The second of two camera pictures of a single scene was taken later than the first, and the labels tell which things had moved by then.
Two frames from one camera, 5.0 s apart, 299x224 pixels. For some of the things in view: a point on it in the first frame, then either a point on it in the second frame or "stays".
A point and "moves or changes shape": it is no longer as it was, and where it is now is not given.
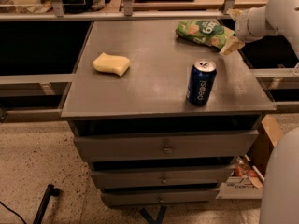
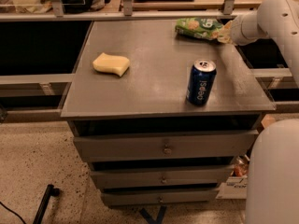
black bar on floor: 50,190 stays
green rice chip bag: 208,32 moves or changes shape
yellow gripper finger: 234,13 → 228,25
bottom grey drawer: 122,198 stays
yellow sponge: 117,64 stays
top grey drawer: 167,146 stays
